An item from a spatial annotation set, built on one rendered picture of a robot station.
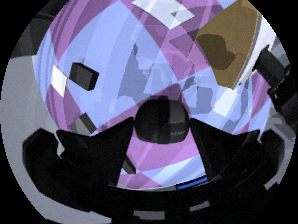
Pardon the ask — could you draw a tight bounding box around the white flat plate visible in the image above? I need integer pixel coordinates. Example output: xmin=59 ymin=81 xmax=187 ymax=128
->
xmin=51 ymin=65 xmax=68 ymax=97

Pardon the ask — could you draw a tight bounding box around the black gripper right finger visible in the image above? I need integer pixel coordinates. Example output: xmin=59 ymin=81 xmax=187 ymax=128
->
xmin=190 ymin=117 xmax=261 ymax=183

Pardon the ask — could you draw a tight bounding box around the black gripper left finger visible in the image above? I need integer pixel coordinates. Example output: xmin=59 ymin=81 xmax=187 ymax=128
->
xmin=56 ymin=117 xmax=134 ymax=188

